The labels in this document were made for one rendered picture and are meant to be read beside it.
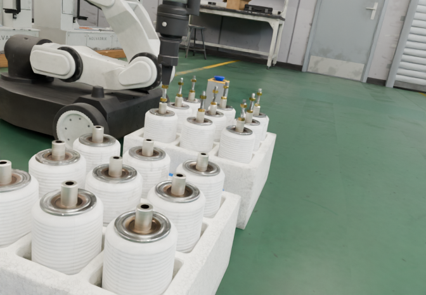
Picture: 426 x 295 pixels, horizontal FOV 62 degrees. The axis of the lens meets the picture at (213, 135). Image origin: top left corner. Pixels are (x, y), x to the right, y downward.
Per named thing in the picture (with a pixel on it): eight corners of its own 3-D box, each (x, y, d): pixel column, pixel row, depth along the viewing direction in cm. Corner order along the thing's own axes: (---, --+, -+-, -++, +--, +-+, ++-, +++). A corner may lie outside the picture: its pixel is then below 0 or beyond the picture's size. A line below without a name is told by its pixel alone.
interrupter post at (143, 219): (130, 229, 47) (132, 207, 46) (139, 221, 49) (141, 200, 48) (146, 235, 46) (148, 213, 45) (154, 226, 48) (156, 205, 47)
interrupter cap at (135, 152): (120, 156, 70) (121, 153, 70) (139, 146, 77) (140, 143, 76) (155, 165, 68) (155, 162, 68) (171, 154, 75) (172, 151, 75)
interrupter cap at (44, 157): (25, 160, 62) (25, 156, 62) (56, 148, 69) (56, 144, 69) (61, 170, 60) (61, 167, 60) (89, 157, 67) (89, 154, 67)
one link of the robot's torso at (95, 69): (43, 45, 138) (154, 52, 126) (76, 44, 157) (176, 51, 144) (46, 84, 143) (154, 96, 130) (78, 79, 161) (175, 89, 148)
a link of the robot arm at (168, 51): (184, 68, 94) (189, 21, 91) (147, 62, 93) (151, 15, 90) (184, 62, 106) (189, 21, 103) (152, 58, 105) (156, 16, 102)
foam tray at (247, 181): (119, 192, 107) (123, 136, 101) (172, 154, 143) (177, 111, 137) (244, 230, 97) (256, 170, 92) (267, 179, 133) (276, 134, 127)
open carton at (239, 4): (229, 10, 575) (231, -5, 568) (251, 13, 557) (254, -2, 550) (220, 8, 551) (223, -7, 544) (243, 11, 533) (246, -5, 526)
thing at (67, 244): (16, 314, 53) (14, 207, 47) (61, 275, 61) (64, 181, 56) (71, 339, 50) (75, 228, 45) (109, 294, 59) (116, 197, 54)
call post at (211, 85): (196, 155, 146) (207, 80, 137) (202, 150, 152) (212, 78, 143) (212, 158, 144) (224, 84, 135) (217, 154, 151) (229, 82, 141)
